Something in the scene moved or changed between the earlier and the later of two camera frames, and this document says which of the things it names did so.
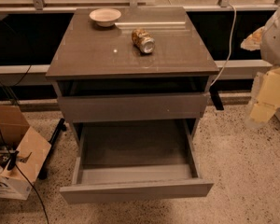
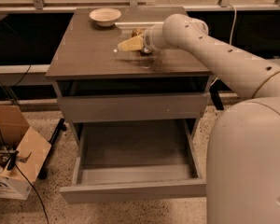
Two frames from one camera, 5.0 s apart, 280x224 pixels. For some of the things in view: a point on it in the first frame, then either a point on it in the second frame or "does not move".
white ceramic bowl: x=105 y=17 does not move
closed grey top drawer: x=131 y=107 does not move
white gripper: x=276 y=41 → x=147 y=39
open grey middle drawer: x=131 y=161 does not move
